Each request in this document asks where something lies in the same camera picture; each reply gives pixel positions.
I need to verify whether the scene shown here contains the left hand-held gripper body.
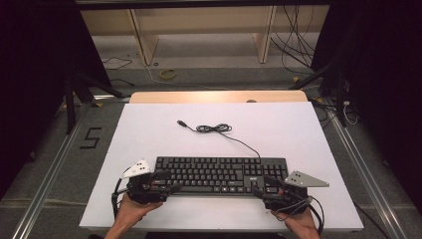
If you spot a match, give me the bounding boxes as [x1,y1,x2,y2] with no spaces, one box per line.
[121,159,169,204]

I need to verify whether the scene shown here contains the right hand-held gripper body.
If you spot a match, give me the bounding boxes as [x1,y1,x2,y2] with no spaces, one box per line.
[262,170,330,213]

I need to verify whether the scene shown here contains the black keyboard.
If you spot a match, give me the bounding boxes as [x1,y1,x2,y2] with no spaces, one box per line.
[153,156,290,197]

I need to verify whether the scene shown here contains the person's left hand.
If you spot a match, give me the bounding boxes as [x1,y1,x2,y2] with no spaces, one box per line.
[113,193,164,230]

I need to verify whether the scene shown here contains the person's right hand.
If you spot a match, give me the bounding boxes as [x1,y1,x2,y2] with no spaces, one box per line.
[272,208,318,233]

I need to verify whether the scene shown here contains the white board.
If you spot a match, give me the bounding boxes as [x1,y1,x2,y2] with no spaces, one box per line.
[79,101,364,232]

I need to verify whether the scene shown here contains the light wooden table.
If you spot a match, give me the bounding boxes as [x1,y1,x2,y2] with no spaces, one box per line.
[128,90,309,105]

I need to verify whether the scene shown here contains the black stand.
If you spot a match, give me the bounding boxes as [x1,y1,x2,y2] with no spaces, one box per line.
[288,59,349,127]
[63,71,131,135]

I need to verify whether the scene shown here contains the yellow tape roll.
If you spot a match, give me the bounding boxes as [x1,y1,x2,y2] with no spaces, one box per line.
[158,68,178,81]

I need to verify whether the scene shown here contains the black curtain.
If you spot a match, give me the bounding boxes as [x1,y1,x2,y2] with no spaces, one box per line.
[0,0,112,200]
[312,0,422,215]

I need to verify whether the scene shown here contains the light wooden desk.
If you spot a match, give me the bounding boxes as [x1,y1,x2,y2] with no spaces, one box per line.
[79,4,330,66]

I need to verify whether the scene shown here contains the left hand-held gripper cable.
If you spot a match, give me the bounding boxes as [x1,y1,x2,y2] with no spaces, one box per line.
[110,167,132,220]

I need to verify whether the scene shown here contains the hand-held gripper cable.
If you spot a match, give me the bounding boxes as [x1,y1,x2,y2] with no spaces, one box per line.
[110,167,132,220]
[275,195,325,235]

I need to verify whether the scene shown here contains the right hand-held gripper cable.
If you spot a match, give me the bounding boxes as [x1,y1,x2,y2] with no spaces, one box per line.
[275,195,325,235]

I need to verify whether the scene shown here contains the metal floor rail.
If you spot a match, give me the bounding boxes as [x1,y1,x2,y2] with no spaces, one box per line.
[326,103,410,239]
[11,103,94,239]

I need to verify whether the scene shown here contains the black keyboard cable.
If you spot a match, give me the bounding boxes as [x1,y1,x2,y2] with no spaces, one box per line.
[177,119,262,159]

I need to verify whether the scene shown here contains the white looped cable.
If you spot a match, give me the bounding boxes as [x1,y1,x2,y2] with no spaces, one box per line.
[342,101,360,126]

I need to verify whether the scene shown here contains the thin black floor cable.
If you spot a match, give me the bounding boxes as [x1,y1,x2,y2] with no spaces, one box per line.
[102,56,133,72]

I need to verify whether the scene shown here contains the bundle of hanging black cables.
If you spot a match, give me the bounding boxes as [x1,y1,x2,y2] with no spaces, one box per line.
[270,4,317,76]

